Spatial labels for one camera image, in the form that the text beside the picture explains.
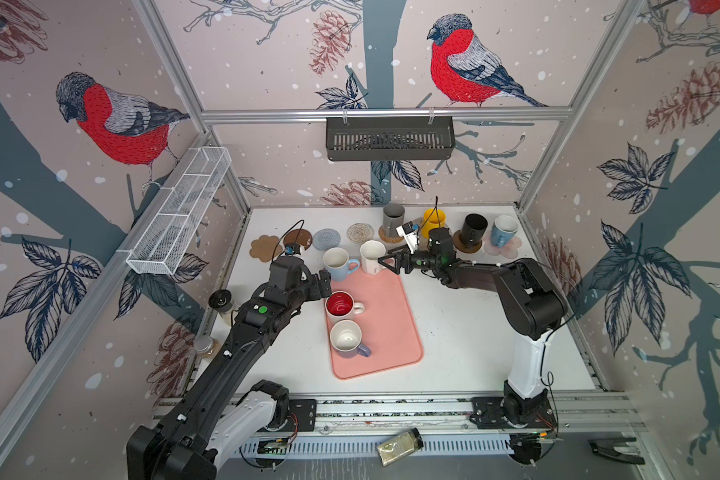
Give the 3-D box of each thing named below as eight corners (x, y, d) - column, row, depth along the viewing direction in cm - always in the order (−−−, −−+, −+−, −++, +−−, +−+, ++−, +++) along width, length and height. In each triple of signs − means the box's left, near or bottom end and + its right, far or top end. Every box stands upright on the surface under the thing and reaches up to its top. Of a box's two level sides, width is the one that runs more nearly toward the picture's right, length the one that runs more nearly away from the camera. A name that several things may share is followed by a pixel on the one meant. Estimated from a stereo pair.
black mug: (463, 253, 108) (471, 236, 100) (458, 231, 115) (464, 213, 107) (483, 253, 108) (492, 236, 100) (476, 231, 115) (484, 213, 107)
